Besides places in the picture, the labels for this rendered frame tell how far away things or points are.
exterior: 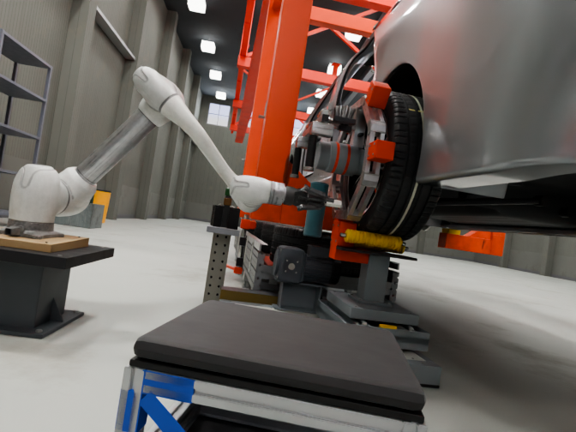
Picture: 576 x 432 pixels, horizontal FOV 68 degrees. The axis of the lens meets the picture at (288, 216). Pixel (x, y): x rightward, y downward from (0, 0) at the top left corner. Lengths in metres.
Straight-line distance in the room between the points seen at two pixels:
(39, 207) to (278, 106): 1.27
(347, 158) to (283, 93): 0.68
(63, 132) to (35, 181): 6.47
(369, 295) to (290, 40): 1.42
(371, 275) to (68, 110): 7.04
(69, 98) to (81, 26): 1.24
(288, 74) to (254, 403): 2.05
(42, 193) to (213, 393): 1.36
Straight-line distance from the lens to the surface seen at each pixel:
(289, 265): 2.15
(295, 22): 2.58
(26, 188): 1.86
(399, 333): 1.85
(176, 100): 1.76
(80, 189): 2.00
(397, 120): 1.77
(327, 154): 1.90
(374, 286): 1.99
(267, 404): 0.61
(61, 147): 8.29
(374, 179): 1.73
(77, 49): 8.60
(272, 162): 2.35
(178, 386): 0.63
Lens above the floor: 0.52
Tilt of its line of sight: 1 degrees up
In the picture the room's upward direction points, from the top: 9 degrees clockwise
